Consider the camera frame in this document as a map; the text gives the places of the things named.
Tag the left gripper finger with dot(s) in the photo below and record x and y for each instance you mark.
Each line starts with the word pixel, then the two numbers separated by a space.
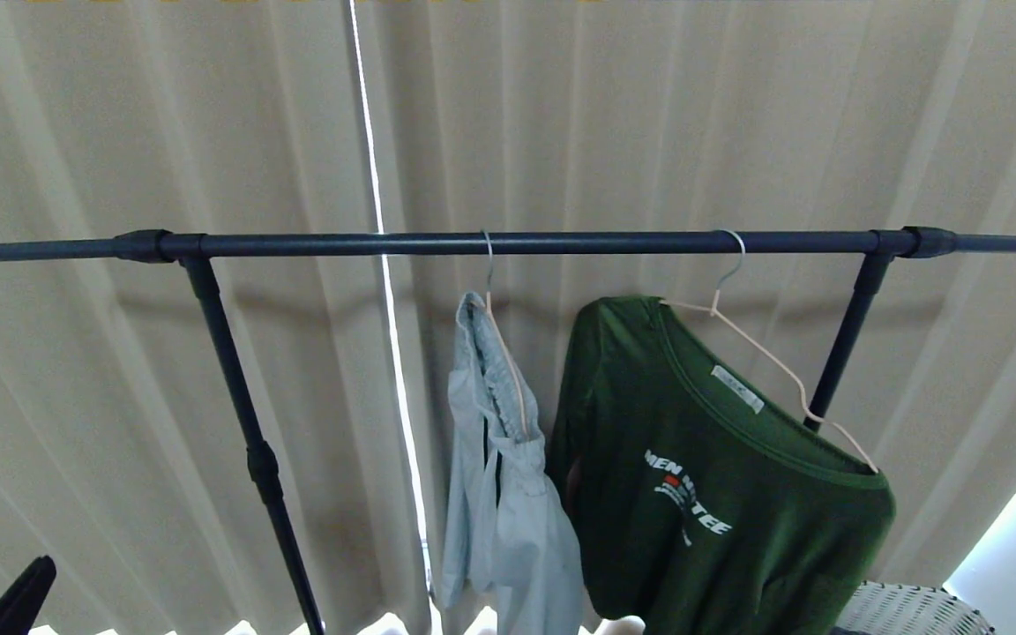
pixel 18 604

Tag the pale grey shorts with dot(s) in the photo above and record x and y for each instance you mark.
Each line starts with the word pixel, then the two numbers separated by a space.
pixel 508 529

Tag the pink clothes hanger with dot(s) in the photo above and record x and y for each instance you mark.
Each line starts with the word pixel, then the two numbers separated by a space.
pixel 512 370
pixel 764 353

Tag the green garment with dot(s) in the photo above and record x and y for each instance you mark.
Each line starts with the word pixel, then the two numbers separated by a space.
pixel 693 547

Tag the black clothes rack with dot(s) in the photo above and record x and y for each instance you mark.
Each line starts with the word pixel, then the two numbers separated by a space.
pixel 340 244

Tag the white laundry basket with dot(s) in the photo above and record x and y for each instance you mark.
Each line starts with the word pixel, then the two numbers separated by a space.
pixel 914 608

